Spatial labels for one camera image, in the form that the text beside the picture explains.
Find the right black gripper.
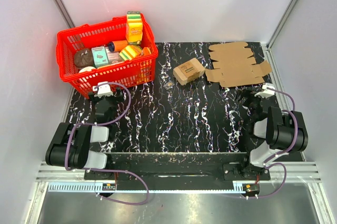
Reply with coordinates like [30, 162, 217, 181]
[234, 87, 267, 121]

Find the brown cardboard box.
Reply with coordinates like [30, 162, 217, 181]
[205, 42, 272, 88]

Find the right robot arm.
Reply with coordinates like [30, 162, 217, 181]
[236, 83, 309, 180]

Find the teal small box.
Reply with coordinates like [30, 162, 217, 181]
[91, 46, 109, 68]

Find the white round item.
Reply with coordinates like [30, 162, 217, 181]
[79, 66, 96, 73]

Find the pink packaged item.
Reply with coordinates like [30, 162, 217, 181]
[107, 52, 123, 65]

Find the red plastic shopping basket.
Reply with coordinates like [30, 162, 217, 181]
[56, 14, 158, 98]

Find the brown round bread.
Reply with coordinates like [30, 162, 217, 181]
[74, 48, 94, 69]

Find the yellow green striped sponge pack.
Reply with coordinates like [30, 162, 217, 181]
[119, 45, 142, 61]

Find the orange cylindrical can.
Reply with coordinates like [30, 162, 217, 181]
[107, 40, 128, 52]

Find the orange snack packet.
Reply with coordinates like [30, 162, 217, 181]
[140, 47, 151, 56]

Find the small clear plastic bag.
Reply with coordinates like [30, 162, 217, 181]
[164, 81, 173, 89]

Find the kitchen scouring pads pack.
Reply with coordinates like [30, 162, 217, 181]
[173, 58, 205, 85]

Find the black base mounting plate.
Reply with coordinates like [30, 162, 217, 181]
[83, 152, 271, 181]

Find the orange yellow juice carton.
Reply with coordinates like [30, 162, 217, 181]
[126, 11, 143, 45]

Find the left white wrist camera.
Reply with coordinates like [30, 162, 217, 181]
[92, 81, 113, 98]

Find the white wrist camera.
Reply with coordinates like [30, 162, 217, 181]
[92, 81, 113, 98]
[254, 83, 275, 99]

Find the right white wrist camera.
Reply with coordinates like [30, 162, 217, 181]
[254, 83, 275, 99]

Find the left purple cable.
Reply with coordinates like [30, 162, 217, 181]
[64, 82, 150, 206]

